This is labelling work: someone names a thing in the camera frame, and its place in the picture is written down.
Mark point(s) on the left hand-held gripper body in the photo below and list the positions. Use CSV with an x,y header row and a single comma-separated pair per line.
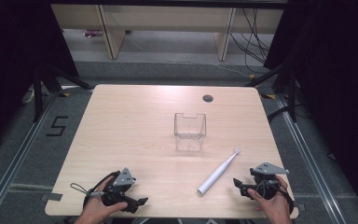
x,y
123,179

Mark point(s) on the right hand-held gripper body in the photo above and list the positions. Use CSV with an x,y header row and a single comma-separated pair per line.
x,y
268,169

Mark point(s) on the white electric toothbrush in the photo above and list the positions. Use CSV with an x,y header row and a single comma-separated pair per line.
x,y
217,172

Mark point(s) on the clear plastic holder box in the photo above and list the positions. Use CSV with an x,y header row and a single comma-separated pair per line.
x,y
190,132

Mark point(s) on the person's left hand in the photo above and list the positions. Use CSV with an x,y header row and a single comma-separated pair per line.
x,y
98,208

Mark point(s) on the person's right hand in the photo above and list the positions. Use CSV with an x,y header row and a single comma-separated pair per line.
x,y
275,208

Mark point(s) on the yellow tape piece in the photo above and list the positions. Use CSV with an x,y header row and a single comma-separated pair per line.
x,y
64,94
269,96

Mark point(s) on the grey tape strip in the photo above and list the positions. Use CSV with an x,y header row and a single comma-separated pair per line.
x,y
52,196

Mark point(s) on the black metal stand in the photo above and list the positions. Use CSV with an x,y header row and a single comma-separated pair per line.
x,y
38,93
292,93

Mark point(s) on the dark curtain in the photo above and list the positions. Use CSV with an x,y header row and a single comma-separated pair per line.
x,y
15,46
338,77

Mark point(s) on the pink thing under desk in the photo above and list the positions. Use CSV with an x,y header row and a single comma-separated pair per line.
x,y
92,33

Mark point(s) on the beige wooden desk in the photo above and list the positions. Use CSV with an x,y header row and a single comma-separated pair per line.
x,y
167,17

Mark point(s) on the metal floor rail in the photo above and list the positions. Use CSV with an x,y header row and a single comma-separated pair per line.
x,y
310,161
15,161

